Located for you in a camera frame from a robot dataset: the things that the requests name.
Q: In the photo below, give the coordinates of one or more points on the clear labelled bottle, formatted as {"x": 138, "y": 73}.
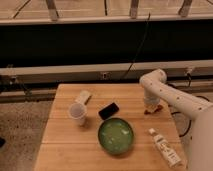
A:
{"x": 167, "y": 152}

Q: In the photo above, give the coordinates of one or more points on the red pepper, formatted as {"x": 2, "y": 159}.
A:
{"x": 160, "y": 107}

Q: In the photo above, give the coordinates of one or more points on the green bowl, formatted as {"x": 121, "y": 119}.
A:
{"x": 115, "y": 136}

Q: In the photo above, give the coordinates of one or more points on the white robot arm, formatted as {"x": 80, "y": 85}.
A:
{"x": 200, "y": 111}

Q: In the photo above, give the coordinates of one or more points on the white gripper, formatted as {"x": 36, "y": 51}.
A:
{"x": 150, "y": 108}

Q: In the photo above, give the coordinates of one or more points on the black smartphone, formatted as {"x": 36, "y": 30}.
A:
{"x": 108, "y": 111}

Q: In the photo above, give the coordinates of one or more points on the small white sponge block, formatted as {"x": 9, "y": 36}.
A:
{"x": 83, "y": 97}

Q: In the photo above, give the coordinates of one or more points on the wooden table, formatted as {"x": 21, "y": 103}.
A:
{"x": 68, "y": 147}

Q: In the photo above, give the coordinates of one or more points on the white ceramic cup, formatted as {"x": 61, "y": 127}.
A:
{"x": 77, "y": 112}

